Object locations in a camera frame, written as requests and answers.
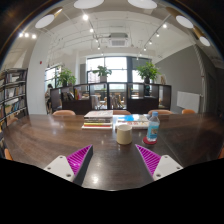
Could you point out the seated person in background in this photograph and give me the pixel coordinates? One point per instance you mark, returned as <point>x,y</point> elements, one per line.
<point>48,97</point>

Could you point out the round pendant lamp centre right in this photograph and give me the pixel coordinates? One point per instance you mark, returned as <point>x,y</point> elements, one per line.
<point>144,4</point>

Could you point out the flat magazine with blue cover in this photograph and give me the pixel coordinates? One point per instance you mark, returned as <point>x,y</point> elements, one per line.
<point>133,120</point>

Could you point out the red round coaster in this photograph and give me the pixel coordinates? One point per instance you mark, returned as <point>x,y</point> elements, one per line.
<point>146,141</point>

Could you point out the dark low shelf divider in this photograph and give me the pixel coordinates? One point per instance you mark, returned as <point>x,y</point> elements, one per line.
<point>137,98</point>

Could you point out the orange chair back far right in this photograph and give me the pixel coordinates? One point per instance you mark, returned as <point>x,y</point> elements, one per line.
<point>188,111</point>

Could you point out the left potted green plant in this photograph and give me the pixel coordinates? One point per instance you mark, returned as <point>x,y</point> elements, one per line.
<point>65,78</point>

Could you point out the orange chair back centre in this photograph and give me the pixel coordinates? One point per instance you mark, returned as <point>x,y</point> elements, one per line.
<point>121,112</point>

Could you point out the round pendant lamp centre left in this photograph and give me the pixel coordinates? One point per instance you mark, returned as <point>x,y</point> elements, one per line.
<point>87,4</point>

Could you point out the orange chair left near side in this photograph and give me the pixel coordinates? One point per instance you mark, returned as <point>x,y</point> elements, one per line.
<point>7,154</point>

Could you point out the right potted green plant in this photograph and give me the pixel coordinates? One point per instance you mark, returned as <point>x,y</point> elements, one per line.
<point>148,72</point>

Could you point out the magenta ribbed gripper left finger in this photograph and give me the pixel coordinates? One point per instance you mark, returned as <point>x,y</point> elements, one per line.
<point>73,167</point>

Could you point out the orange chair back far left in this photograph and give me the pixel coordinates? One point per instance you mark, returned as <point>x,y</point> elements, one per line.
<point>64,113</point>

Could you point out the ceiling air conditioner unit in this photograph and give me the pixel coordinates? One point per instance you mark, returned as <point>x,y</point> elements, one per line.
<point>118,39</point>

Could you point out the round pendant lamp far right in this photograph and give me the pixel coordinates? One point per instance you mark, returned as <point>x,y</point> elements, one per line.
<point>202,38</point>

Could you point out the potted green plant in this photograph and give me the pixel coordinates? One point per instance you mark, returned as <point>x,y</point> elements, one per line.
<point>103,72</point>
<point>148,72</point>
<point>65,78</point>

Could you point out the round pendant lamp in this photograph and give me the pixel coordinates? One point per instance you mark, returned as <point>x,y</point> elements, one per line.
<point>202,38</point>
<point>144,4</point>
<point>87,4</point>
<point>48,18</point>
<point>182,20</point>

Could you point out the orange chair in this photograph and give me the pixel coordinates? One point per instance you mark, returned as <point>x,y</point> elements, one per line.
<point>7,154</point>
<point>121,112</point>
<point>188,111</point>
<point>64,113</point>
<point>160,111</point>

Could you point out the stack of books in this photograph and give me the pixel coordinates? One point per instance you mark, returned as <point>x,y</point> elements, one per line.
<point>100,119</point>

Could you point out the clear plastic water bottle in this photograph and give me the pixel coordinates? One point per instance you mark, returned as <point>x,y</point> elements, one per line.
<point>153,127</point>

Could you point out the white board against wall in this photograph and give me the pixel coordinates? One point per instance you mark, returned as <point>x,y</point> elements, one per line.
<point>187,100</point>

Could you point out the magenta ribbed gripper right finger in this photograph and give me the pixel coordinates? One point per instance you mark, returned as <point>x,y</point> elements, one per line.
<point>158,166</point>

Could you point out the tall bookshelf with books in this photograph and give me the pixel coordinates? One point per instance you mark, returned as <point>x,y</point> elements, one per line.
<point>13,97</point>

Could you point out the middle potted green plant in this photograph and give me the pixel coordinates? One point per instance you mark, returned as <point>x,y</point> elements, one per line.
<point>103,72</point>

